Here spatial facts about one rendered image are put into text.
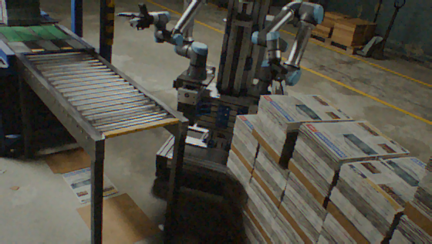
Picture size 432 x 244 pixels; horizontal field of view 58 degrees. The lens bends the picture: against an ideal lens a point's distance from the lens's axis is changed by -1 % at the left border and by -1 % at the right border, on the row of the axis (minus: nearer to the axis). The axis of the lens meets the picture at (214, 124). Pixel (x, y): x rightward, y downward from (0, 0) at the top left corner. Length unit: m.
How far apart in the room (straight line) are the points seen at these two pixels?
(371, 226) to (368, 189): 0.13
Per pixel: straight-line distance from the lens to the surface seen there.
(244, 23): 2.66
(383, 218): 1.44
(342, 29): 8.23
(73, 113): 2.16
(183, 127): 2.17
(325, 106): 2.01
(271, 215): 2.01
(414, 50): 8.75
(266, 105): 1.91
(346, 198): 1.55
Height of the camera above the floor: 1.76
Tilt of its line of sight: 26 degrees down
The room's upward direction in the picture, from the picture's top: 9 degrees clockwise
